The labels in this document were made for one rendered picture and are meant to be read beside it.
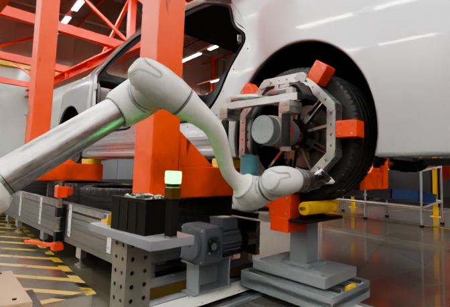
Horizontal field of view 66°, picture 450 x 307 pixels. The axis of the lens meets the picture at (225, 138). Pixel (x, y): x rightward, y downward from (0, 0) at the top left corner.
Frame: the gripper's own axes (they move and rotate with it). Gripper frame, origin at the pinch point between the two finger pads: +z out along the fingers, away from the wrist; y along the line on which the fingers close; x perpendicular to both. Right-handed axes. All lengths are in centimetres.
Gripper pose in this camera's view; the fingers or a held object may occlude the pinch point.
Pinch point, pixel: (327, 180)
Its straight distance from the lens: 155.3
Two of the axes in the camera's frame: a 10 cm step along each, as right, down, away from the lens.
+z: 7.1, 0.8, 7.0
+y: 5.2, -7.3, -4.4
